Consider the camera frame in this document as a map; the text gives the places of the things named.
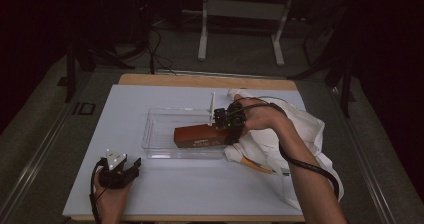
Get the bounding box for brown rectangular box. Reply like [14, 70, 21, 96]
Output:
[173, 123, 235, 149]

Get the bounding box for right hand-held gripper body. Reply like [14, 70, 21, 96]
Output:
[208, 91, 248, 139]

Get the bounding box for black floor cables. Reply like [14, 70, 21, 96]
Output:
[145, 25, 178, 76]

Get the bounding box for black metal stand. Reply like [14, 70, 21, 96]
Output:
[287, 0, 357, 119]
[64, 30, 137, 104]

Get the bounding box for person's right hand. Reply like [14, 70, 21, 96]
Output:
[233, 96, 290, 136]

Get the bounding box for hand-held gripper black cable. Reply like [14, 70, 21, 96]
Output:
[229, 97, 341, 201]
[88, 159, 112, 224]

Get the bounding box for left hand-held gripper black cable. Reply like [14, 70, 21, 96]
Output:
[88, 159, 112, 224]

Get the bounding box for person's left hand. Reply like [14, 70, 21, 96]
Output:
[93, 172, 135, 224]

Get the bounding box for black floor bracket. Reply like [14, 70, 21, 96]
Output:
[72, 101, 97, 116]

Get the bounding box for orange white packet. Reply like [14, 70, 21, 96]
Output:
[233, 150, 274, 176]

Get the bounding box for clear plastic container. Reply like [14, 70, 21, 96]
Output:
[142, 107, 231, 161]

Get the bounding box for right hand-held gripper black cable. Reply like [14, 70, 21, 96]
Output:
[229, 97, 341, 201]

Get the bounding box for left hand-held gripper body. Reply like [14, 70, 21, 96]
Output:
[98, 148, 141, 190]

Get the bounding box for white metal stand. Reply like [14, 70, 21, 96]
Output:
[197, 0, 296, 67]

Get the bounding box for white cloth tote bag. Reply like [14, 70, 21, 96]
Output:
[223, 88, 344, 212]

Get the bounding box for white table mat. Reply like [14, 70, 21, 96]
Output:
[62, 84, 343, 218]

